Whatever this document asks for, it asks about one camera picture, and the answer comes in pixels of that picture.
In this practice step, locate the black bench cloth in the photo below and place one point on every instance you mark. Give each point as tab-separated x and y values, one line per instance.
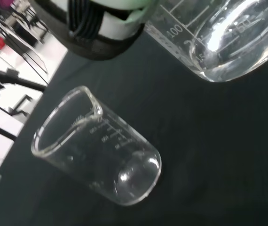
207	141

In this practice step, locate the black tripod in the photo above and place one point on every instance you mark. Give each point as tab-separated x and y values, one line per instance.
27	83
31	62

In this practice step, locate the clear empty glass beaker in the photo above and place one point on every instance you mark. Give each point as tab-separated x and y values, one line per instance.
105	164

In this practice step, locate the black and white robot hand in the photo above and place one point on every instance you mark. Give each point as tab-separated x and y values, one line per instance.
115	26

